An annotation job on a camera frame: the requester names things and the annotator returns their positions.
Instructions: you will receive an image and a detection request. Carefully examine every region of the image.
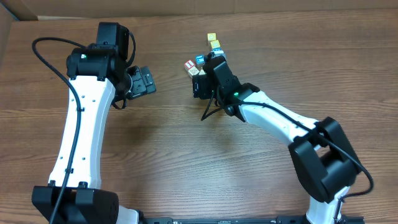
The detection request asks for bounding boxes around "white green block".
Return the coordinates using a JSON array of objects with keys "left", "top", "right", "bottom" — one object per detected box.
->
[{"left": 188, "top": 67, "right": 200, "bottom": 78}]

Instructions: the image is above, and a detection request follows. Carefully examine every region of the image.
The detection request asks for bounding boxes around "red I block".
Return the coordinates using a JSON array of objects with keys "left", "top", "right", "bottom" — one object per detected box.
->
[{"left": 184, "top": 60, "right": 195, "bottom": 71}]

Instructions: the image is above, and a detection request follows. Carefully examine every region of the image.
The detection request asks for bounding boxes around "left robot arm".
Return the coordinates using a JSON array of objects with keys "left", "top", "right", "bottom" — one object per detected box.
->
[{"left": 32, "top": 22, "right": 156, "bottom": 223}]

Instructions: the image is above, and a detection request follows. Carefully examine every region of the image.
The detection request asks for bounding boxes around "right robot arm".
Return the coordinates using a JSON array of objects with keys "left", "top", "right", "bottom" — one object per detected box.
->
[{"left": 192, "top": 52, "right": 374, "bottom": 223}]

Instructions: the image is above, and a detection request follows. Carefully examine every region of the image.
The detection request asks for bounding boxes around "blue picture block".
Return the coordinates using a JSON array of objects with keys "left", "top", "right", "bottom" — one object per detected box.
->
[{"left": 195, "top": 55, "right": 205, "bottom": 65}]

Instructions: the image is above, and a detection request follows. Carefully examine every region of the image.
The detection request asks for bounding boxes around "yellow block near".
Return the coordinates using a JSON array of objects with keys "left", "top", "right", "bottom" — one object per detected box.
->
[{"left": 210, "top": 40, "right": 221, "bottom": 50}]

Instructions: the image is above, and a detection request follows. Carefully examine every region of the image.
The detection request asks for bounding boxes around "yellow block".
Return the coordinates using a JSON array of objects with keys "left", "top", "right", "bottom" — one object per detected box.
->
[
  {"left": 207, "top": 32, "right": 216, "bottom": 45},
  {"left": 210, "top": 40, "right": 221, "bottom": 50}
]

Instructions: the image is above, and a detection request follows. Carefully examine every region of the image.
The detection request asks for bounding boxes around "yellow block far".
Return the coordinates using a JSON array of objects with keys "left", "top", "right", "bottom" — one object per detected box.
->
[{"left": 207, "top": 32, "right": 216, "bottom": 45}]

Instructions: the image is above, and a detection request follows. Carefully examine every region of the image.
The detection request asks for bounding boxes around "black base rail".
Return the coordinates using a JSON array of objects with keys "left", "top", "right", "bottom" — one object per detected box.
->
[{"left": 136, "top": 215, "right": 364, "bottom": 224}]

